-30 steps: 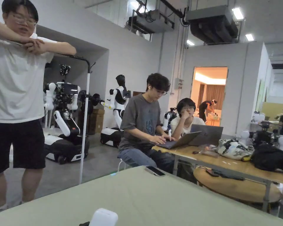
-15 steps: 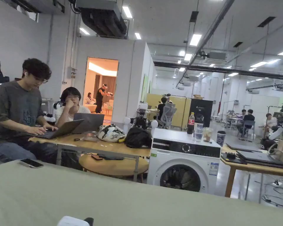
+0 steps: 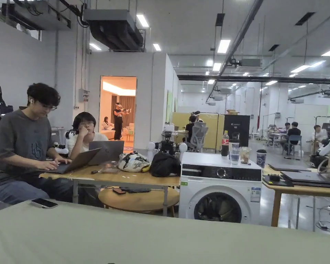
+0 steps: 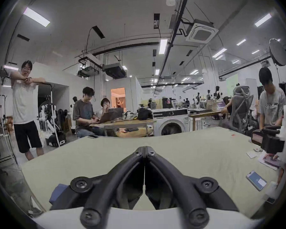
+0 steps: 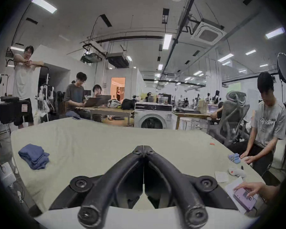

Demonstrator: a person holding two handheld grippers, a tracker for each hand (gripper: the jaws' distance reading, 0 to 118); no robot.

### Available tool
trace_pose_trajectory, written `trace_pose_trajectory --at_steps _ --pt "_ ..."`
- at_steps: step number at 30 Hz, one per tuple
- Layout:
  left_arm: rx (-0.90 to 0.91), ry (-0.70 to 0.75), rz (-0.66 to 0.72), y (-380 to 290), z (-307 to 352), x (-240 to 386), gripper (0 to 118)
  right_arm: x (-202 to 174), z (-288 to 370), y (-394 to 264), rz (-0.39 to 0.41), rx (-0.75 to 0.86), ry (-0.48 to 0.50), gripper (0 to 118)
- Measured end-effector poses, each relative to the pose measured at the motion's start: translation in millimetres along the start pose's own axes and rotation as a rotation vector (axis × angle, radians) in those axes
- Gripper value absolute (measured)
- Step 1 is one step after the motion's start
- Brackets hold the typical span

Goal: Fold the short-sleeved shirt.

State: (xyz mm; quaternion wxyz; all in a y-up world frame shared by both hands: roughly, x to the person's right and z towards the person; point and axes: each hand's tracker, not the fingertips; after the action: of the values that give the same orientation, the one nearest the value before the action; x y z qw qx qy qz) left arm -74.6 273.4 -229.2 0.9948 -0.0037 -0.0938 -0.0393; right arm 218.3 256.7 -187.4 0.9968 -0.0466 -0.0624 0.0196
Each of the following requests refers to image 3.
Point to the white robot with black arm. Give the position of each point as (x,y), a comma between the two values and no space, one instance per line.
(326,150)

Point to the group of people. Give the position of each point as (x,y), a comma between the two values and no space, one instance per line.
(305,134)

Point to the white washing machine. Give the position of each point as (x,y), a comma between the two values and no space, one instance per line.
(220,192)

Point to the bed with pale green sheet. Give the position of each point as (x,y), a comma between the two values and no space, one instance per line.
(143,239)

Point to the smartphone with pale case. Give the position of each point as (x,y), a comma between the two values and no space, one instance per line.
(44,203)

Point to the black cabinet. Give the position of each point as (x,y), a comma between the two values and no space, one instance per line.
(236,130)

